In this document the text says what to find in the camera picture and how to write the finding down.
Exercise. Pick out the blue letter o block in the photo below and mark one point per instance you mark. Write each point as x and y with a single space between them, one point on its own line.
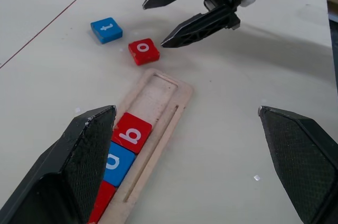
118 166

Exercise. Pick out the wooden letter tray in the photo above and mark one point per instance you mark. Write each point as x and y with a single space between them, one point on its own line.
161 97

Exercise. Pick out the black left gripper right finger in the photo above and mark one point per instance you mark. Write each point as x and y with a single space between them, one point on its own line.
303 160

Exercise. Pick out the red letter o block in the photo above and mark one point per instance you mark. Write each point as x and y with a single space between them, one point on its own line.
142 49

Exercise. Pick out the blue letter t block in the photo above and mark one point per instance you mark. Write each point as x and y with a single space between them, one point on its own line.
105 29

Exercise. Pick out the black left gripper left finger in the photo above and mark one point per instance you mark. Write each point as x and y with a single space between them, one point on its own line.
52 171

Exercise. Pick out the red letter r block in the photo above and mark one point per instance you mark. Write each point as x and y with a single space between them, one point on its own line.
104 200

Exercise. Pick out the red letter b block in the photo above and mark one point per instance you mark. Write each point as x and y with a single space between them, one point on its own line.
132 131

